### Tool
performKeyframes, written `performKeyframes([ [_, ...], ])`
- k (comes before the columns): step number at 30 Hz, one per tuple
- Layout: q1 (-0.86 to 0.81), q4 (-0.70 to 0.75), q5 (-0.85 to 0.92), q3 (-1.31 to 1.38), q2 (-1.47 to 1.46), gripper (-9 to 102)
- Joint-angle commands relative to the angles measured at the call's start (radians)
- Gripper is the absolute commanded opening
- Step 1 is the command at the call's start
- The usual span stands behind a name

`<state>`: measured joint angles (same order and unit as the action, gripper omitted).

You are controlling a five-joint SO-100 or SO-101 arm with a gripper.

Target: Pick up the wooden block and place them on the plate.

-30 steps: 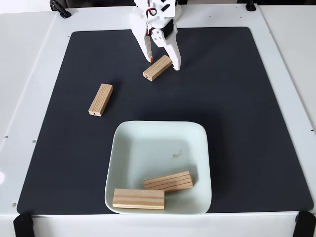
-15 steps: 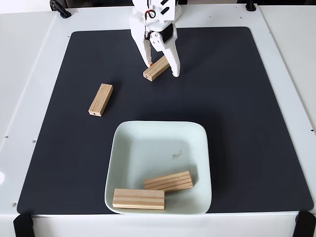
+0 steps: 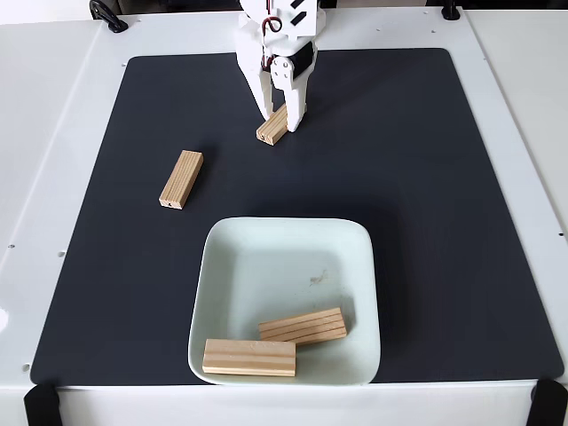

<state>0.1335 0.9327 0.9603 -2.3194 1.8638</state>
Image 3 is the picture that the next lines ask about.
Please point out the wooden block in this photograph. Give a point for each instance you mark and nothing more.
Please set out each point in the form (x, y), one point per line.
(248, 357)
(310, 326)
(273, 128)
(181, 179)

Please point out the pale green square plate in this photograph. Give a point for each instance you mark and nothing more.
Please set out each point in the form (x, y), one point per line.
(266, 266)

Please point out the black table clamp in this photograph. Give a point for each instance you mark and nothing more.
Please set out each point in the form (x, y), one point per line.
(450, 11)
(108, 15)

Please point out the black rubber mat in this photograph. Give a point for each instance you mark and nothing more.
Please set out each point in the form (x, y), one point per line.
(111, 288)

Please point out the black corner bracket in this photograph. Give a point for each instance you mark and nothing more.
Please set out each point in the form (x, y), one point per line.
(550, 401)
(42, 404)

